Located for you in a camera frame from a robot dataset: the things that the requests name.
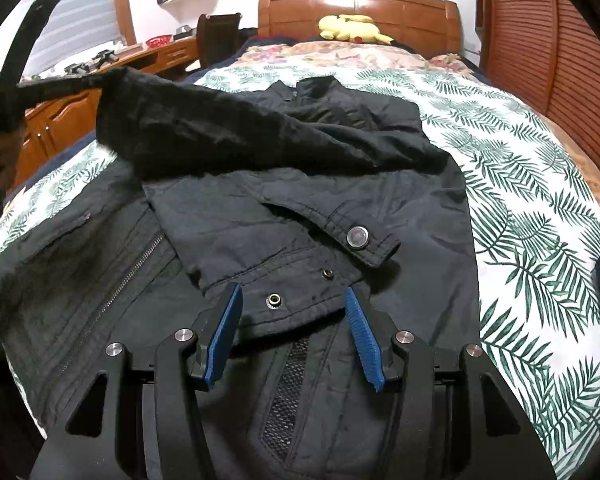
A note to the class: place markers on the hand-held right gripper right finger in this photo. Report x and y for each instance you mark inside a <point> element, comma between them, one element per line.
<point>362,340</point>

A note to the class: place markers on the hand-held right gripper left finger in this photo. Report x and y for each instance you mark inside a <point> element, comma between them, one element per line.
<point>225,335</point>

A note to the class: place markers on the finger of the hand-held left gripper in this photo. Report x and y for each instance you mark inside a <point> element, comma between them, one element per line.
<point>60,85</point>
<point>30,35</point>

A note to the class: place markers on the dark grey zip jacket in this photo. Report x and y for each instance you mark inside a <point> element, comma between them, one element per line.
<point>280,210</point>

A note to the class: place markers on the black clamp device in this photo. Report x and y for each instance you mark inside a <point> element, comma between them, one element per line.
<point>75,68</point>
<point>105,57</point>

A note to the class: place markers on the wooden desk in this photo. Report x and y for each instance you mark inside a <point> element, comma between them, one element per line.
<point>55,120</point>

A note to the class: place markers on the grey window blind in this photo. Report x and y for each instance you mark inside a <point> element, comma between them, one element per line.
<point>85,20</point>

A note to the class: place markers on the red bowl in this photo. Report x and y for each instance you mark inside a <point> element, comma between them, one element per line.
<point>159,42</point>

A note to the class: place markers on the grey pot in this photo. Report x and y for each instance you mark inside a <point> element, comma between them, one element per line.
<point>184,33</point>

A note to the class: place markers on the dark wooden chair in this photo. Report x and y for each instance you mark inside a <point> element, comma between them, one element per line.
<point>220,35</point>

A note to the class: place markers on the leaf-print bed sheet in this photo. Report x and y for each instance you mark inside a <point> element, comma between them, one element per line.
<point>530,210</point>

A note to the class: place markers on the floral pillows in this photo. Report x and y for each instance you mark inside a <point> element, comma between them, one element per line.
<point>330,52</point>

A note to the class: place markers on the yellow plush toy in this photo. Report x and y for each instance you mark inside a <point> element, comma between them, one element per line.
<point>340,27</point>

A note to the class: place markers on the wooden bed headboard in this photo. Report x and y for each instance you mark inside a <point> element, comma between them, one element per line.
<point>405,15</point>

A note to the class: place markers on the wooden louvred wardrobe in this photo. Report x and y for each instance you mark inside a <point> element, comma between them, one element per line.
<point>555,60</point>

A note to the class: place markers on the wooden window frame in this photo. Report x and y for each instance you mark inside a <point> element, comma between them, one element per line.
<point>122,5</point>

